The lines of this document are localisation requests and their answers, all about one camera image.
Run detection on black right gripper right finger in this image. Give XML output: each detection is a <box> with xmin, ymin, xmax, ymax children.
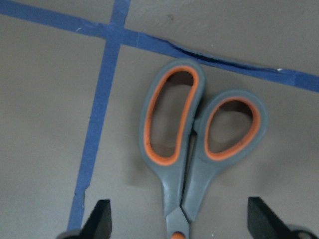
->
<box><xmin>247</xmin><ymin>197</ymin><xmax>318</xmax><ymax>239</ymax></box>

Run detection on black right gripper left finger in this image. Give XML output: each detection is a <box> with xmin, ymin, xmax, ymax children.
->
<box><xmin>57</xmin><ymin>199</ymin><xmax>111</xmax><ymax>239</ymax></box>

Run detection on grey orange scissors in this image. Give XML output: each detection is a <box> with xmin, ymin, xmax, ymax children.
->
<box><xmin>139</xmin><ymin>59</ymin><xmax>268</xmax><ymax>239</ymax></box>

